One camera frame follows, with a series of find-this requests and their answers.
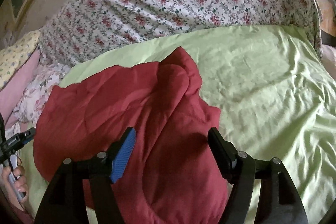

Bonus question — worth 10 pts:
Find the red puffer jacket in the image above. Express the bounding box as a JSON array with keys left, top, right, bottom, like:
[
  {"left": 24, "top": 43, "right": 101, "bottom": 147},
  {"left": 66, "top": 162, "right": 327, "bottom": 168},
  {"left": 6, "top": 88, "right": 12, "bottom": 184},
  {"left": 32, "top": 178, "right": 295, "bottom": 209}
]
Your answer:
[{"left": 34, "top": 47, "right": 228, "bottom": 223}]

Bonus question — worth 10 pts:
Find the light green bed sheet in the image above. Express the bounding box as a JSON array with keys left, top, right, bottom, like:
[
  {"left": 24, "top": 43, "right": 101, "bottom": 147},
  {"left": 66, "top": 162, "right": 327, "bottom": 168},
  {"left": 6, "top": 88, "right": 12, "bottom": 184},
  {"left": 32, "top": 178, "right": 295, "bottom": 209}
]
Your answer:
[{"left": 22, "top": 26, "right": 335, "bottom": 223}]

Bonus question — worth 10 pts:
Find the left hand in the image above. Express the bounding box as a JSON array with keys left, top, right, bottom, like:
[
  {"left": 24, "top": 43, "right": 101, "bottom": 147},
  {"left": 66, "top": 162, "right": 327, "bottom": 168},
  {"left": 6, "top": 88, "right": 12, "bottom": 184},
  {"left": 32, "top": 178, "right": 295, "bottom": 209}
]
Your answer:
[{"left": 1, "top": 156, "right": 29, "bottom": 211}]

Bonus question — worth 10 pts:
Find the large floral pillow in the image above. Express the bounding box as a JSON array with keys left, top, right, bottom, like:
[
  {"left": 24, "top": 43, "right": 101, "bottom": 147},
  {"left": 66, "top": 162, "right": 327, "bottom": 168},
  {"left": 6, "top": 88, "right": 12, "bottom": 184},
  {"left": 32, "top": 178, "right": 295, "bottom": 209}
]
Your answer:
[{"left": 13, "top": 64, "right": 71, "bottom": 126}]

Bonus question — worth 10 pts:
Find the yellow floral pillow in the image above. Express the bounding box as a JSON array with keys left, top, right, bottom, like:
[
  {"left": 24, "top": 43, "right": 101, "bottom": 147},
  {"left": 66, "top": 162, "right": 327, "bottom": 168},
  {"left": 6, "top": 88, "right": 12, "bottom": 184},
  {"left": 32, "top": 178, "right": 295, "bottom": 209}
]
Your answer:
[{"left": 0, "top": 30, "right": 41, "bottom": 89}]

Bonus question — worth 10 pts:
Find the small floral quilt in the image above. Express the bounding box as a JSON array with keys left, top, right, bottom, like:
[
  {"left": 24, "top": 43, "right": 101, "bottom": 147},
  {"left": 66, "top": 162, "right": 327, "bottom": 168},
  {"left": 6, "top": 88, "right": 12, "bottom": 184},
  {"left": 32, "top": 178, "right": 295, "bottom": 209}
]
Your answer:
[{"left": 38, "top": 0, "right": 322, "bottom": 66}]

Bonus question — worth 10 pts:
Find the pink pillow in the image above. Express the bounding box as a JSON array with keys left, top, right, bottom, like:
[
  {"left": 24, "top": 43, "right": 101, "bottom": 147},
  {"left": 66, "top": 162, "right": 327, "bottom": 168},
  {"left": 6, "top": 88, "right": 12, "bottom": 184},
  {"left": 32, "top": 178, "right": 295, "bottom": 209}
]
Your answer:
[{"left": 1, "top": 50, "right": 40, "bottom": 124}]

